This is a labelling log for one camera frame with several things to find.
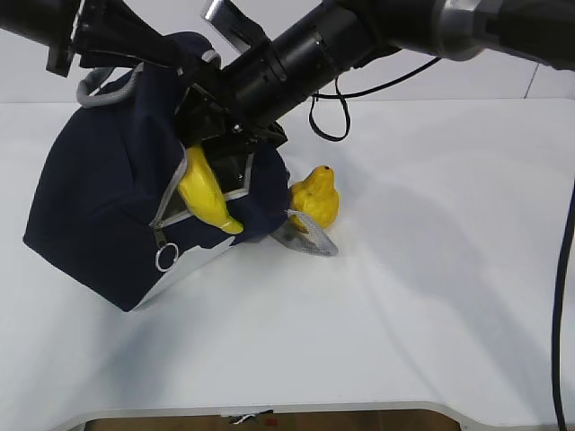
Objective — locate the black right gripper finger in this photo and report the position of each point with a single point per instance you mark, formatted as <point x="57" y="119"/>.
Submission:
<point x="268" y="136"/>
<point x="201" y="118"/>

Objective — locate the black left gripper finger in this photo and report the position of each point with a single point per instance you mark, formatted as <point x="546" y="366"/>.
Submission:
<point x="112" y="58"/>
<point x="130" y="36"/>

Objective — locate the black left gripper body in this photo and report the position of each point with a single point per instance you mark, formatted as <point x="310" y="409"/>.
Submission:
<point x="75" y="35"/>

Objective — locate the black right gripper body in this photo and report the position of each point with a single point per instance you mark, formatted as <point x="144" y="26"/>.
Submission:
<point x="254" y="87"/>

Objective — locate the yellow banana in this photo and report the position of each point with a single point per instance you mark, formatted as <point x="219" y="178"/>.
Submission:
<point x="202" y="194"/>

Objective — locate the yellow pear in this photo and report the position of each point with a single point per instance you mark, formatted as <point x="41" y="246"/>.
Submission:
<point x="316" y="196"/>

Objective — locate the navy blue lunch bag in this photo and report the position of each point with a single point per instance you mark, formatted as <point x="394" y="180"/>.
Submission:
<point x="107" y="211"/>

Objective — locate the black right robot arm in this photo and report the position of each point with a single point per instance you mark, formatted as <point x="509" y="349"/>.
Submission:
<point x="337" y="36"/>

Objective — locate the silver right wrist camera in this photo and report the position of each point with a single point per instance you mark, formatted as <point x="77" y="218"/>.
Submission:
<point x="240" y="31"/>

